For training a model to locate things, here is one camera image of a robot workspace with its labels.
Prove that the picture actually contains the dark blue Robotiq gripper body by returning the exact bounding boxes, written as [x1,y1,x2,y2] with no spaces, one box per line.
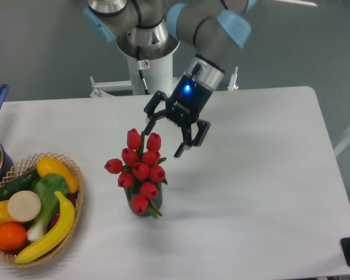
[165,73,213,127]

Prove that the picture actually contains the red tulip bouquet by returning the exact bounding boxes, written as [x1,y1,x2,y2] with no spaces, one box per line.
[104,128,168,219]

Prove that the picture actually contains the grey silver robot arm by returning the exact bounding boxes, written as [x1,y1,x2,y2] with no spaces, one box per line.
[83,1,254,157]

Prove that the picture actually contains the dark grey ribbed vase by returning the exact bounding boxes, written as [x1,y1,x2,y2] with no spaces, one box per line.
[124,188,163,219]

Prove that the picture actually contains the red plastic fruit in basket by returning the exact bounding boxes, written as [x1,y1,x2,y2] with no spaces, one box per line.
[48,194,76,230]

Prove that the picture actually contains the yellow squash toy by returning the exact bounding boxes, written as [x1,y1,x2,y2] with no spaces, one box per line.
[36,157,79,194]

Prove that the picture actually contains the green bok choy toy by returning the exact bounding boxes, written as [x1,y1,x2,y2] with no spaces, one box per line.
[27,173,69,243]

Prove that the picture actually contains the woven wicker basket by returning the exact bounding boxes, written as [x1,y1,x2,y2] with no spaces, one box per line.
[0,152,85,268]

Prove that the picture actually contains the dark green cucumber toy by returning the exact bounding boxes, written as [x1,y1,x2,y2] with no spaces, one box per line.
[0,169,40,201]

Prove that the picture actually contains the yellow plastic banana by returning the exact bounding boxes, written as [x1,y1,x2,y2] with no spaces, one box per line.
[14,191,75,264]

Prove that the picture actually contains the beige round disc toy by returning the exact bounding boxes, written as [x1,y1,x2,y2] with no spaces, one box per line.
[7,191,41,222]

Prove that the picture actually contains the orange plastic fruit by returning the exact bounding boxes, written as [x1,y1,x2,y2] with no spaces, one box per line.
[0,222,27,251]

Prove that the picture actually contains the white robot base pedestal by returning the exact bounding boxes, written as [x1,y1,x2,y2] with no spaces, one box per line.
[90,51,180,97]

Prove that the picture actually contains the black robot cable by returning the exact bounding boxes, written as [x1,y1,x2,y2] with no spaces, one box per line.
[135,45,151,95]

